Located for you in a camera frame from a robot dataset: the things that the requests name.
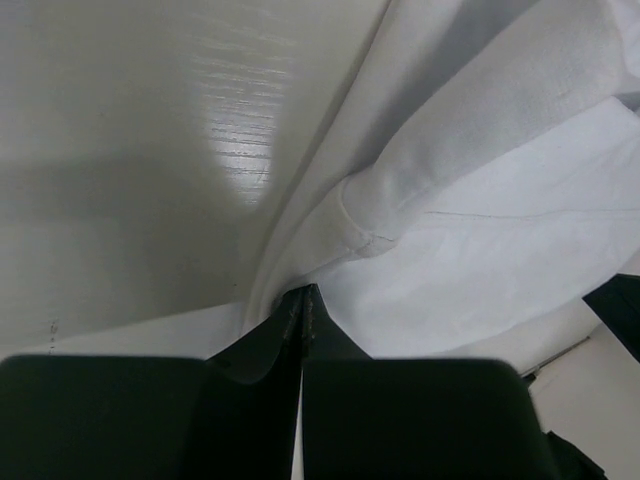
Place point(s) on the white skirt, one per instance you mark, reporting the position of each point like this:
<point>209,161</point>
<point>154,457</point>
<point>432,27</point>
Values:
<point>482,172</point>

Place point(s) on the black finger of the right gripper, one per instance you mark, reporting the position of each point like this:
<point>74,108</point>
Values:
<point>617,304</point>

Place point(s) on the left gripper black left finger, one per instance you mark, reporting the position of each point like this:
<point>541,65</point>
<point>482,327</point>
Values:
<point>231,416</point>

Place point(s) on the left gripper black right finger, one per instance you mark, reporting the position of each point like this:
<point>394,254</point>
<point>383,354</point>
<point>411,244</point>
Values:
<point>437,418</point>

